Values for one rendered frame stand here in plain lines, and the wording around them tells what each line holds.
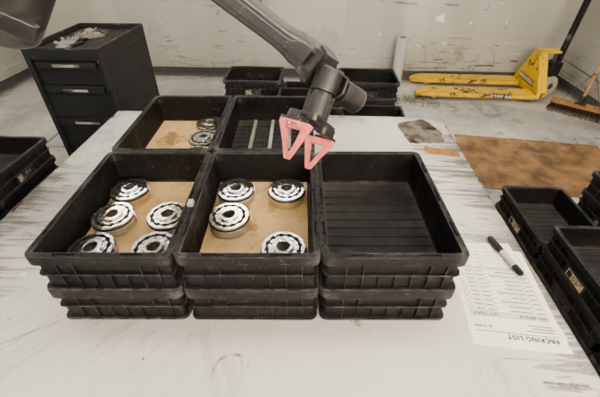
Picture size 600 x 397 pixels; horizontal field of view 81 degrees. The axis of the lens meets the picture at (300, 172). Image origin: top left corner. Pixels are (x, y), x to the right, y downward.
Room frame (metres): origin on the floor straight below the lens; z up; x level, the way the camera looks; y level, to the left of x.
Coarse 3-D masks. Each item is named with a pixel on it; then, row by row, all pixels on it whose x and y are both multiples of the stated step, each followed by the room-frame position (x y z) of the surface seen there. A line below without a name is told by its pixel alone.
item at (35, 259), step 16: (208, 160) 0.82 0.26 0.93; (80, 192) 0.68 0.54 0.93; (192, 192) 0.68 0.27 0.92; (64, 208) 0.62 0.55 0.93; (48, 224) 0.56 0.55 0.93; (176, 240) 0.52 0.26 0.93; (32, 256) 0.47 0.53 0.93; (48, 256) 0.47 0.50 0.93; (64, 256) 0.47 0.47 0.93; (80, 256) 0.47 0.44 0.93; (96, 256) 0.47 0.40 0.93; (112, 256) 0.47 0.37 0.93; (128, 256) 0.47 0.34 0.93; (144, 256) 0.47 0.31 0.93; (160, 256) 0.47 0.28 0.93
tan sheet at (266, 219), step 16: (256, 192) 0.80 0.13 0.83; (256, 208) 0.73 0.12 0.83; (272, 208) 0.73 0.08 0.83; (304, 208) 0.73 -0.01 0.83; (208, 224) 0.67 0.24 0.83; (256, 224) 0.67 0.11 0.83; (272, 224) 0.67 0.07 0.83; (288, 224) 0.67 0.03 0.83; (304, 224) 0.67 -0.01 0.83; (208, 240) 0.61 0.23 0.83; (224, 240) 0.61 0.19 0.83; (240, 240) 0.61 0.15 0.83; (256, 240) 0.61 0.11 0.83; (304, 240) 0.61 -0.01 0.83
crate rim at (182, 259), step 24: (312, 168) 0.80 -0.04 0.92; (312, 192) 0.68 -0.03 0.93; (192, 216) 0.59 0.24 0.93; (312, 216) 0.59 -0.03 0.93; (192, 264) 0.47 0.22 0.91; (216, 264) 0.47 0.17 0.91; (240, 264) 0.47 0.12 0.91; (264, 264) 0.47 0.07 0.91; (288, 264) 0.47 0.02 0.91; (312, 264) 0.47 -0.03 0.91
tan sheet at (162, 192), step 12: (156, 192) 0.80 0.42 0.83; (168, 192) 0.80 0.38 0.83; (180, 192) 0.80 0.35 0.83; (144, 204) 0.74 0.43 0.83; (156, 204) 0.74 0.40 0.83; (144, 216) 0.70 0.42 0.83; (132, 228) 0.65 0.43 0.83; (144, 228) 0.65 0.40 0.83; (120, 240) 0.61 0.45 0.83; (132, 240) 0.61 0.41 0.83
